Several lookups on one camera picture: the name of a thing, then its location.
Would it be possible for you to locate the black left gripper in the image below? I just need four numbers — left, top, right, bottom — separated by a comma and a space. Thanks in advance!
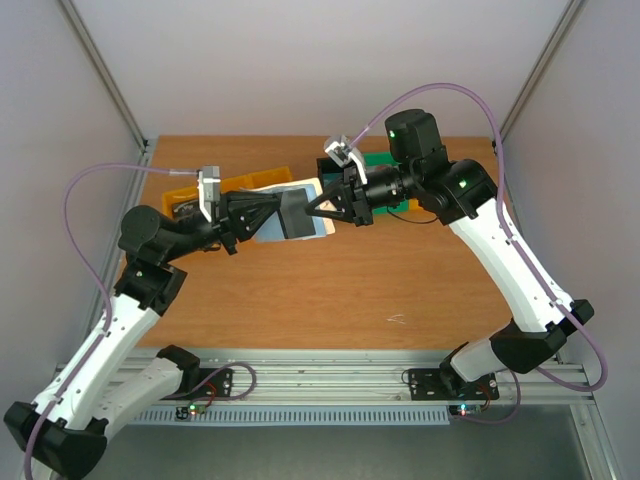
162, 190, 281, 263

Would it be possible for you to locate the beige card holder wallet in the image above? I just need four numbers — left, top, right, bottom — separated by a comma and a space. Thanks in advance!
251, 178, 336, 243

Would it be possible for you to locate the dark grey credit card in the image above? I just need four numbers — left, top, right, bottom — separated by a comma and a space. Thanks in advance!
279, 189, 316, 240

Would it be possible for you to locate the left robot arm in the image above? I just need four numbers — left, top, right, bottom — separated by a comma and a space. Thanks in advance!
4, 191, 281, 479

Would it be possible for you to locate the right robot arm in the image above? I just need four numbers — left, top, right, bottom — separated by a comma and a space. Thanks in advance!
306, 109, 594, 398

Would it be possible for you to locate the yellow bin with red cards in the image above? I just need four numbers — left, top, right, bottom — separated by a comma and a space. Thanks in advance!
220, 174, 254, 193

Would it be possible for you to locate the yellow bin with blue cards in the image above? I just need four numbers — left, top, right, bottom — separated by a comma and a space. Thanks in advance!
249, 166, 293, 189

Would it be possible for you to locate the green bin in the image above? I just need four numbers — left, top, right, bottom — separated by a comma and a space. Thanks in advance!
364, 152, 418, 214

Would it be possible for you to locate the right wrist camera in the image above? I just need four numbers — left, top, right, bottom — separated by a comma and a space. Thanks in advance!
323, 135, 368, 185

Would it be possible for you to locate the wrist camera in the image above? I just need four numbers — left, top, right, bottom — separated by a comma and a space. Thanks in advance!
323, 135, 368, 185
197, 165, 221, 223

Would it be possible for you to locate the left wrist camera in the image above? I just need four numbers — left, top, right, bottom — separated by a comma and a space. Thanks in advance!
197, 165, 221, 223

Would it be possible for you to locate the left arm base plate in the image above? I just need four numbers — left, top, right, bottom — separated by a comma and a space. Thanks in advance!
164, 368, 234, 401

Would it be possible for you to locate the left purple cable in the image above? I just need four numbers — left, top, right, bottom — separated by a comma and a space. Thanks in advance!
22, 163, 204, 480

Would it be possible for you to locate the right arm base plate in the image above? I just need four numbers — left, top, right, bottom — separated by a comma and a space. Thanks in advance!
401, 368, 500, 401

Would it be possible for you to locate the grey slotted cable duct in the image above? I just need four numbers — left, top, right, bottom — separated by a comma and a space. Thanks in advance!
131, 405, 450, 428

